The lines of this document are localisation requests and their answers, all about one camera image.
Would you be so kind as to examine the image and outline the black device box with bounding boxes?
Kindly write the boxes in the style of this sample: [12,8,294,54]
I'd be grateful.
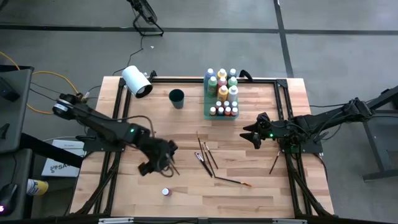
[0,76,21,103]

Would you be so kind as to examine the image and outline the black paintbrush wide silver ferrule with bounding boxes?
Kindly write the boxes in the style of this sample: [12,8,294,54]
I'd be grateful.
[194,152,213,179]
[197,151,215,177]

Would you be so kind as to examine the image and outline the white cylindrical spotlight lamp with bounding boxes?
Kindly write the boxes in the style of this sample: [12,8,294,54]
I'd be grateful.
[121,65,154,99]

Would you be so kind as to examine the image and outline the black diagonal beam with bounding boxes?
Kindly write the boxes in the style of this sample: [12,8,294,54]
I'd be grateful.
[20,132,85,169]

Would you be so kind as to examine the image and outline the black metal desk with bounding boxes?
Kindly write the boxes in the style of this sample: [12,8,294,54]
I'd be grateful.
[341,85,398,182]

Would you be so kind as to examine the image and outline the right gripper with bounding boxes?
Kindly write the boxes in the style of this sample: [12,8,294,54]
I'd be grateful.
[239,111,282,150]

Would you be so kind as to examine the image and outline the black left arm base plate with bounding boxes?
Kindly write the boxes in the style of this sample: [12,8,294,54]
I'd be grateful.
[82,127,127,153]

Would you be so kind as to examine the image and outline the yellow extension cable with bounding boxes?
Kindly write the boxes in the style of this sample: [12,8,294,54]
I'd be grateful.
[0,51,82,115]

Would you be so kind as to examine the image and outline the dark green plastic cup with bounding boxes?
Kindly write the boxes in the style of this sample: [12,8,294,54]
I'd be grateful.
[169,88,185,110]

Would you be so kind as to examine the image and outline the black side desk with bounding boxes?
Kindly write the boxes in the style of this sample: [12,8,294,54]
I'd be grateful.
[0,148,34,218]

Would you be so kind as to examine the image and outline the silver metal bracket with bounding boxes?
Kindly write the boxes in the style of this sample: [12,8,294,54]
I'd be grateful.
[98,217,134,224]
[272,218,308,224]

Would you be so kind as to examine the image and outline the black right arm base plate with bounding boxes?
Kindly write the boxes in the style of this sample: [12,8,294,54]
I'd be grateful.
[278,129,324,154]

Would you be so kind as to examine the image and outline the yellow and white can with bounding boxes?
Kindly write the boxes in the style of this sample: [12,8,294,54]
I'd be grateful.
[26,179,50,197]

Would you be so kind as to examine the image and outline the black fan cable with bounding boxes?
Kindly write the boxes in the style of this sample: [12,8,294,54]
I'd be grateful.
[111,34,144,77]

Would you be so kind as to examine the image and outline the white printed cardboard box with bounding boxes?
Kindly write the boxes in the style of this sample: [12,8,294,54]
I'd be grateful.
[41,139,87,178]

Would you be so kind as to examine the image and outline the thin black paintbrush gold tip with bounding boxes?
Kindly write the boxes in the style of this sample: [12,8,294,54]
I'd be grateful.
[196,131,206,159]

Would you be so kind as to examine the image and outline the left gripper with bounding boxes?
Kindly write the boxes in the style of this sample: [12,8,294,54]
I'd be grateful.
[137,138,180,177]

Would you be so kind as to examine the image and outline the translucent green plastic tray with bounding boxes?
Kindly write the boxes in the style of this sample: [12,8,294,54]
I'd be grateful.
[203,73,239,121]

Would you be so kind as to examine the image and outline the large white paint bottle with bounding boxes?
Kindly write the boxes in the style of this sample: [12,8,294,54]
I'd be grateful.
[227,85,239,103]

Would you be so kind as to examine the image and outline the black paintbrush dark bristles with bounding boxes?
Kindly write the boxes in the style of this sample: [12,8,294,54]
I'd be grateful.
[269,151,282,175]

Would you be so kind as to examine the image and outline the long black paintbrush orange bristles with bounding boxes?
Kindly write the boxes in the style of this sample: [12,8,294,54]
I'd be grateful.
[214,175,253,189]

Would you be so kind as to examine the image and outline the black computer mouse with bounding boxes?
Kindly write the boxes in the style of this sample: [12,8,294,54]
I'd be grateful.
[0,183,19,217]

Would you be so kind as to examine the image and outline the black floor fan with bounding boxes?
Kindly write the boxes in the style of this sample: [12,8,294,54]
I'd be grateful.
[126,0,165,37]

